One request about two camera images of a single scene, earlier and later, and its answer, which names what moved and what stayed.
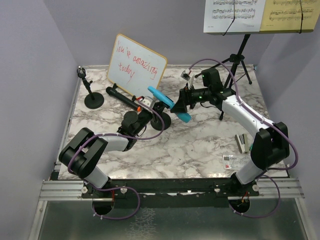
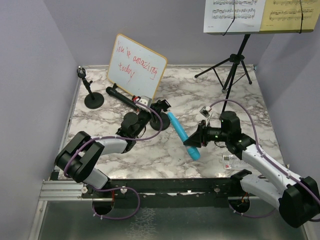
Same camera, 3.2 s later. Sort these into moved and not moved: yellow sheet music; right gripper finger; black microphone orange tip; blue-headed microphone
Moved: right gripper finger; blue-headed microphone
Not moved: yellow sheet music; black microphone orange tip
